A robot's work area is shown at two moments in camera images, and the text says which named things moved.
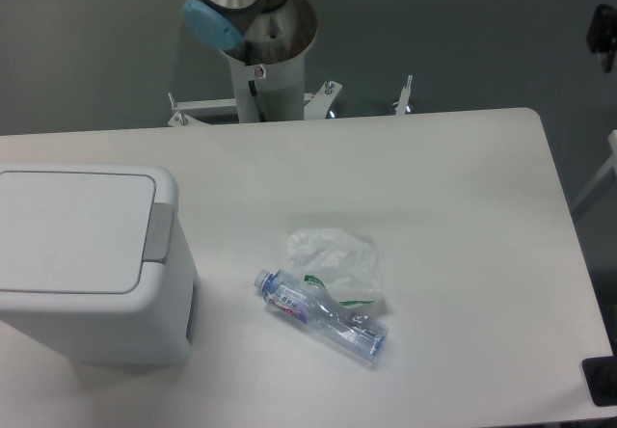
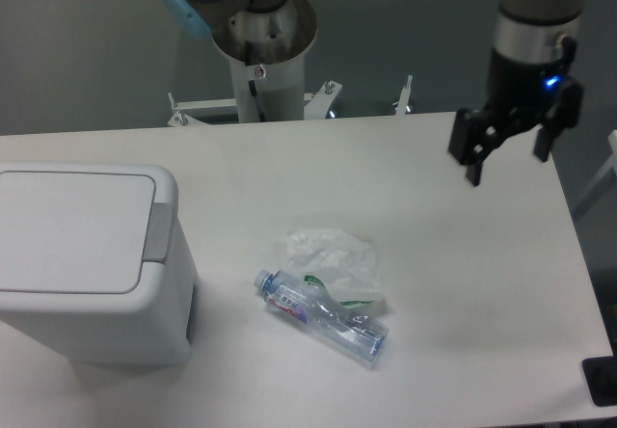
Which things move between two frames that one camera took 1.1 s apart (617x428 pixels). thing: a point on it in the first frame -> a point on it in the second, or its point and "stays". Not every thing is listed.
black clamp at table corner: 601,376 stays
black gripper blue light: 602,35 -> 518,93
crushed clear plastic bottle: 346,330 stays
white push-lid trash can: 93,263 stays
